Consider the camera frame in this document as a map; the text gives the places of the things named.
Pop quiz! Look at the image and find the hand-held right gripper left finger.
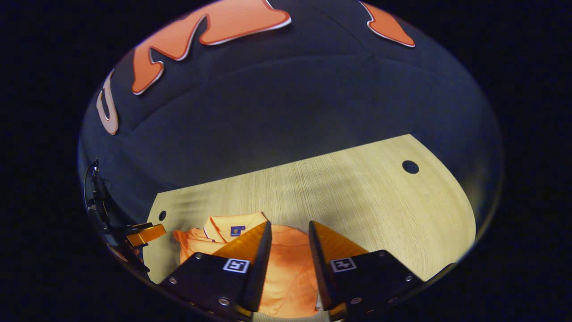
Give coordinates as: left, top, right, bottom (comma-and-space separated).
159, 220, 273, 322

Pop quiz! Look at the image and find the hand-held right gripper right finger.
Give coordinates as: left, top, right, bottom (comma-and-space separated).
308, 220, 425, 320

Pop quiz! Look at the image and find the orange T-shirt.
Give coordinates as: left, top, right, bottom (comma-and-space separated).
173, 212, 324, 319

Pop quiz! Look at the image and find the black backdrop cloth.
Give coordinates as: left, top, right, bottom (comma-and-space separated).
78, 0, 505, 251

